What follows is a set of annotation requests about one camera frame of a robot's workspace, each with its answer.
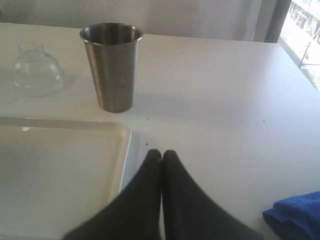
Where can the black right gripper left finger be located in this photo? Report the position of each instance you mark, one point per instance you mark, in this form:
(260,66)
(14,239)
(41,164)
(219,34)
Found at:
(134,214)

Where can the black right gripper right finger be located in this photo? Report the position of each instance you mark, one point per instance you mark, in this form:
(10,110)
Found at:
(190,214)

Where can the stainless steel cup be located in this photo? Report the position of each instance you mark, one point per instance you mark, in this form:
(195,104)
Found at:
(113,50)

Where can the clear plastic dome lid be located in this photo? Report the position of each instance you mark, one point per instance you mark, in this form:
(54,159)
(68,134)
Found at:
(36,73)

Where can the white rectangular tray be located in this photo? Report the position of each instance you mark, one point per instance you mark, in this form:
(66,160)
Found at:
(56,174)

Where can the blue cloth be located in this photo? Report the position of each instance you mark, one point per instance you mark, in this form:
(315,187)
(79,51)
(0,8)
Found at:
(296,217)

